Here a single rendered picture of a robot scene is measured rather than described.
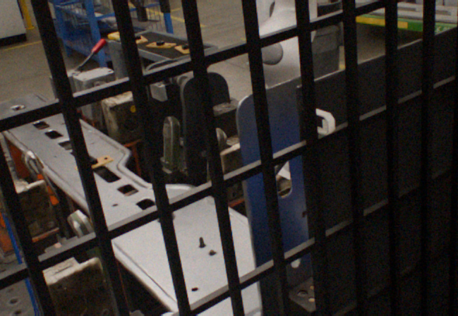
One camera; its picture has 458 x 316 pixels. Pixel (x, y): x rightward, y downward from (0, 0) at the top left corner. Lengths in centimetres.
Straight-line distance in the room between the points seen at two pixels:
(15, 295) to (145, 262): 63
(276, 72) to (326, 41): 273
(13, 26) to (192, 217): 716
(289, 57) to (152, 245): 59
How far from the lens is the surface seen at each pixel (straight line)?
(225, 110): 121
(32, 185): 125
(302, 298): 73
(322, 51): 414
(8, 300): 156
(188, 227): 105
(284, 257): 28
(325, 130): 27
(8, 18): 811
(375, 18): 544
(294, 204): 70
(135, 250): 102
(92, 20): 567
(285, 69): 141
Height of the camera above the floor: 154
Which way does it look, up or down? 25 degrees down
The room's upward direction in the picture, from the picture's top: 9 degrees counter-clockwise
